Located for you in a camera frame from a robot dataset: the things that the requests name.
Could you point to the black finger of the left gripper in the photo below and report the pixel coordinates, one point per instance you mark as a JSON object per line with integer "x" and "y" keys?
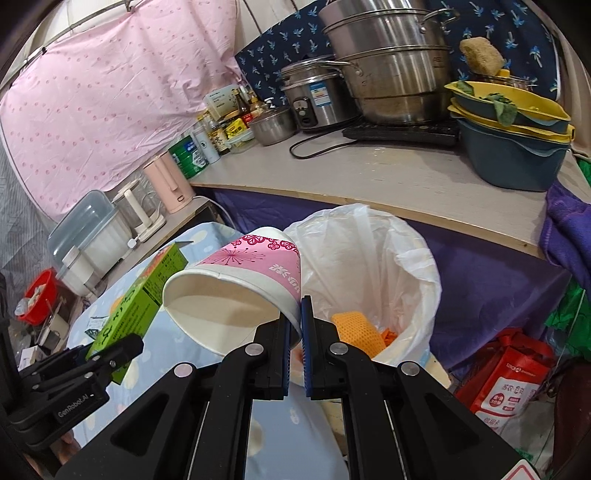
{"x": 101, "y": 366}
{"x": 54, "y": 365}

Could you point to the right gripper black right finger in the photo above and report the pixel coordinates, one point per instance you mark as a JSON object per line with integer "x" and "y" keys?
{"x": 399, "y": 421}

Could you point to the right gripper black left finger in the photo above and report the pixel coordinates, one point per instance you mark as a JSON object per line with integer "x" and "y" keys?
{"x": 193, "y": 423}

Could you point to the green cardboard box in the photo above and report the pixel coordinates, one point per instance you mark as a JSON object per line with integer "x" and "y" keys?
{"x": 142, "y": 300}

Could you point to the pink floral paper cup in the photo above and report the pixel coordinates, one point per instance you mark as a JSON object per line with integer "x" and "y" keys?
{"x": 219, "y": 301}

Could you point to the white trash bin with liner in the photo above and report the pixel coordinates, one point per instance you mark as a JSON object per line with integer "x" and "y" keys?
{"x": 355, "y": 258}

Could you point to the red plastic basin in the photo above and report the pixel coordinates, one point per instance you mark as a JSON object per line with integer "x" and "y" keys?
{"x": 40, "y": 298}

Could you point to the orange plastic wrapper large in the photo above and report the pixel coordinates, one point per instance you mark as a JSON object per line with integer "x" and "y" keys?
{"x": 389, "y": 336}

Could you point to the orange foam net flat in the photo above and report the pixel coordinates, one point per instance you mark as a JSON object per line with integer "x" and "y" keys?
{"x": 355, "y": 329}

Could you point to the dish rack with blue lid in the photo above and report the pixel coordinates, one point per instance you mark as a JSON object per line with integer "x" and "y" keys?
{"x": 97, "y": 228}

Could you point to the red white shopping bag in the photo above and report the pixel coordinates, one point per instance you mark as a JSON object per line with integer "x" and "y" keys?
{"x": 507, "y": 373}

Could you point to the purple cloth under counter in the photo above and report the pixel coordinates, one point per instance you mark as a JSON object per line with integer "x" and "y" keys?
{"x": 486, "y": 287}

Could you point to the white glass electric kettle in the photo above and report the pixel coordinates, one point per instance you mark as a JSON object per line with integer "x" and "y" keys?
{"x": 139, "y": 209}

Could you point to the pink electric kettle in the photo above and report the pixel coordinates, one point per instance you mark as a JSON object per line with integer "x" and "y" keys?
{"x": 168, "y": 181}

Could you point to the green plastic bag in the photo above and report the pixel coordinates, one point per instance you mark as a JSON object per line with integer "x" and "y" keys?
{"x": 569, "y": 324}

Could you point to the green can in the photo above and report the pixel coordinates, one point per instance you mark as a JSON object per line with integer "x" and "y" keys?
{"x": 188, "y": 156}

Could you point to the white bottle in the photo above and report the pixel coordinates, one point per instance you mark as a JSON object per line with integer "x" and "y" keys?
{"x": 203, "y": 141}

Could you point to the pink curtain cloth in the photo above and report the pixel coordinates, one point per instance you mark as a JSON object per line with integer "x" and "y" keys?
{"x": 89, "y": 111}

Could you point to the yellow seasoning packet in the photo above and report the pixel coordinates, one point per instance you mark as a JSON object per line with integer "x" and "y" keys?
{"x": 235, "y": 127}

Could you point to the black induction cooktop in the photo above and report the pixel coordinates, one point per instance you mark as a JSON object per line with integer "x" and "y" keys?
{"x": 429, "y": 135}

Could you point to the white tea box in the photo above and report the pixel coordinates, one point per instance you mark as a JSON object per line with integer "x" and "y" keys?
{"x": 221, "y": 102}

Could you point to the dark soy sauce bottle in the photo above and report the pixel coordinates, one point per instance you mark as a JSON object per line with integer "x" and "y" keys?
{"x": 243, "y": 108}

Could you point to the small stainless pot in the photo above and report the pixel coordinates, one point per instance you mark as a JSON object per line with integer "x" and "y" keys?
{"x": 274, "y": 126}

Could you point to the stacked teal yellow basins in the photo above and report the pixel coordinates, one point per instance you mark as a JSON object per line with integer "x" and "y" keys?
{"x": 514, "y": 139}

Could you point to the silver rice cooker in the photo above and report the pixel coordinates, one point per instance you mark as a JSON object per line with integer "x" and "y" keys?
{"x": 318, "y": 94}

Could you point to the brown loofah sponge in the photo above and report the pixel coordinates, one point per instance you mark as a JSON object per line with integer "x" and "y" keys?
{"x": 481, "y": 56}

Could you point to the large stainless steamer pot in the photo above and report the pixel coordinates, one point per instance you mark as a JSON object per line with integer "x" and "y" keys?
{"x": 394, "y": 57}

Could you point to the navy patterned backsplash cloth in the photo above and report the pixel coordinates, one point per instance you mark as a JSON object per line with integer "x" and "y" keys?
{"x": 529, "y": 48}

